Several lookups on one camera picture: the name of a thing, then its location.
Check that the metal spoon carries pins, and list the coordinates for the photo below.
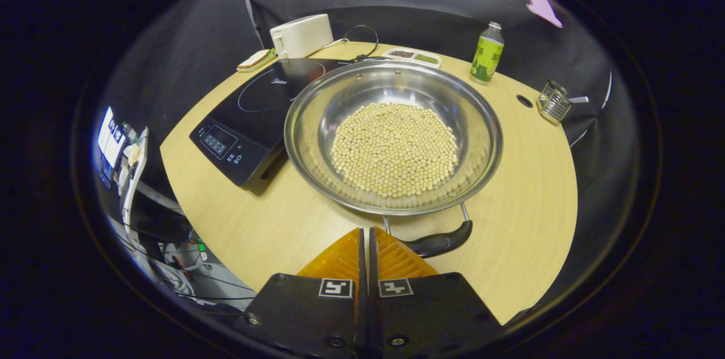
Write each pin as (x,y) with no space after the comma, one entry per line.
(579,99)

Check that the pile of soybeans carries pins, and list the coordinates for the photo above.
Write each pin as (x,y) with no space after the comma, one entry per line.
(396,149)

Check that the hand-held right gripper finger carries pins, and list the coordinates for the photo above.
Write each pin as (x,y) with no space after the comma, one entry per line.
(374,313)
(361,313)

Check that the white toaster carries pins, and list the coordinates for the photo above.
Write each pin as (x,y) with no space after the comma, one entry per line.
(303,36)

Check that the white equipment frame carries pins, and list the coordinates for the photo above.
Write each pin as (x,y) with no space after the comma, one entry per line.
(136,166)

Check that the stainless steel pot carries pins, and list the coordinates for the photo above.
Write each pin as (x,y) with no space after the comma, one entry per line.
(340,98)

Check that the black induction cooktop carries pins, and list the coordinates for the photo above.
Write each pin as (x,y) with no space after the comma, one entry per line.
(243,115)

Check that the green label drink bottle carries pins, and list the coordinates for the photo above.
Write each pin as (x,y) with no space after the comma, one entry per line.
(487,56)

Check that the bread slice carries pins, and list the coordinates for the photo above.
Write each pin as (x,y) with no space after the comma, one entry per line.
(254,59)

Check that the white divided dish with beans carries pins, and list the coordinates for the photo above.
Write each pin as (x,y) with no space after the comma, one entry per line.
(413,56)

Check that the small green plate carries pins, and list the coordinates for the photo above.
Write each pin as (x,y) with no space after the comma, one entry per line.
(272,56)

